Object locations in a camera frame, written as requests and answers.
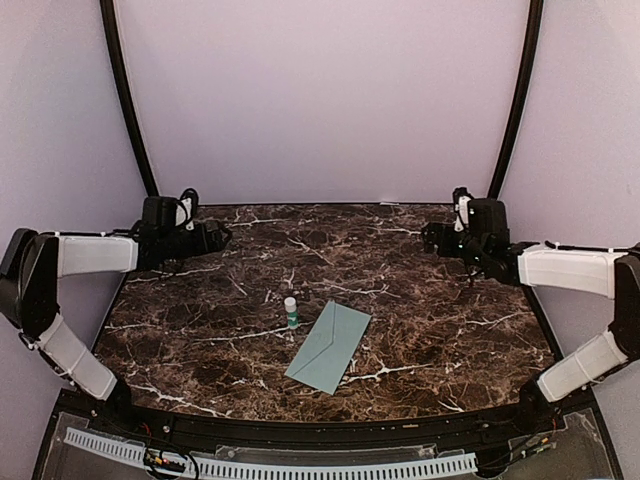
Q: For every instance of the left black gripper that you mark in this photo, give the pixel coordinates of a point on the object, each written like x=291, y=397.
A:
x=203, y=245

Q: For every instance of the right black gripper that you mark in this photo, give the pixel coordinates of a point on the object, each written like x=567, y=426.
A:
x=444, y=247

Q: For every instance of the small glue stick bottle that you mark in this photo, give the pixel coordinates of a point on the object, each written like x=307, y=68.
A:
x=291, y=309

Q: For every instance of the light blue envelope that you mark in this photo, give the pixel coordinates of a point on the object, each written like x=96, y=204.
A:
x=327, y=351

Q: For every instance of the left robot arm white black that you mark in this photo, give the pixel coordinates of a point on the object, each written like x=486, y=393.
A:
x=34, y=262

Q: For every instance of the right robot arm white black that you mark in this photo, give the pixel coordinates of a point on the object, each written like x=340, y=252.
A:
x=480, y=237

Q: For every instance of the black front table rail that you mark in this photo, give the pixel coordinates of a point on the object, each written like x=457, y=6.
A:
x=483, y=429

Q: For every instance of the white slotted cable duct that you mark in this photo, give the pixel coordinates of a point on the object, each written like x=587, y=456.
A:
x=234, y=462

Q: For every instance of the right black frame post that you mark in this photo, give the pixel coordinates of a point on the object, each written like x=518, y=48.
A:
x=525, y=70

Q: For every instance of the black frame post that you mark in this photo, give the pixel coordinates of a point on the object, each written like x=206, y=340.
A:
x=123, y=90
x=525, y=70

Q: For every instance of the left black frame post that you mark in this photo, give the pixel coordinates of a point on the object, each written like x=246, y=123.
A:
x=123, y=90

